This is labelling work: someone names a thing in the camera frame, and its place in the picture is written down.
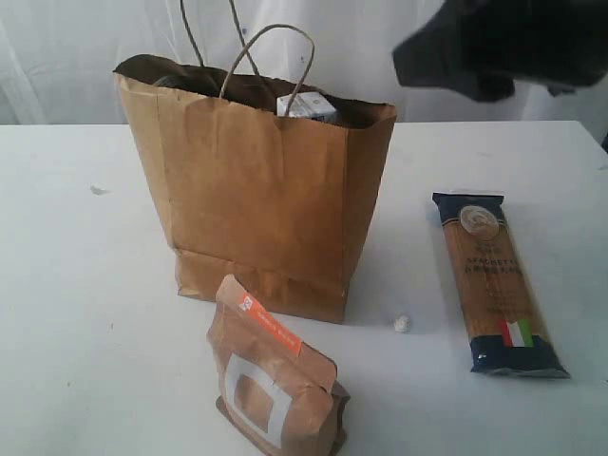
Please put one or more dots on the brown kraft stand-up pouch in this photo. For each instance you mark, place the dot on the brown kraft stand-up pouch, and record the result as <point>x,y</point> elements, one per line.
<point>276,390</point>

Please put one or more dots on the small white blue carton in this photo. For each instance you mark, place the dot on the small white blue carton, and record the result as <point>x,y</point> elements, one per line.
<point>309,105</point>

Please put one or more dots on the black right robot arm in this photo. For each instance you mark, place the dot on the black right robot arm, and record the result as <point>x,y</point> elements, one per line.
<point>480,49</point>

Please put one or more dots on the dark can with pull-tab lid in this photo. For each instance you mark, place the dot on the dark can with pull-tab lid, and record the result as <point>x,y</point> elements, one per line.
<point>169,81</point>

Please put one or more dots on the spaghetti packet with Italian flag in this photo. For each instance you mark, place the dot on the spaghetti packet with Italian flag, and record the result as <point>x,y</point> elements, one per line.
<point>506,332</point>

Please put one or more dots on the brown paper shopping bag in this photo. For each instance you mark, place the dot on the brown paper shopping bag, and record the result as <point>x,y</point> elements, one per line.
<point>282,204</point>

